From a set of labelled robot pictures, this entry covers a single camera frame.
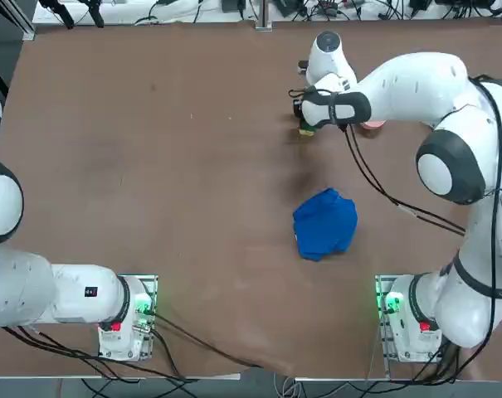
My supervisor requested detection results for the blue cloth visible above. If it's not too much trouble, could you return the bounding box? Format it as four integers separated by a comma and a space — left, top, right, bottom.
291, 187, 358, 263

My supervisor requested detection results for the black tripod leg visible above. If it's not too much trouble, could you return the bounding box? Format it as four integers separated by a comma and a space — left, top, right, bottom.
38, 0, 76, 30
78, 0, 106, 28

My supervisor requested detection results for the aluminium profile post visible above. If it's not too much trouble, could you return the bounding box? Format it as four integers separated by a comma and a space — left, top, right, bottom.
254, 0, 273, 32

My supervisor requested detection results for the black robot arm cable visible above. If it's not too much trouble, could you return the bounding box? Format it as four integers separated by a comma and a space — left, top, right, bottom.
337, 74, 502, 345

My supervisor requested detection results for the black base cable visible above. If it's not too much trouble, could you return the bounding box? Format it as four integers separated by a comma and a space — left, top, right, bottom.
150, 310, 264, 370

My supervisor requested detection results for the aluminium corner rail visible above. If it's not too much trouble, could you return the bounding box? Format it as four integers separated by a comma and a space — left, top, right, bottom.
0, 0, 37, 41

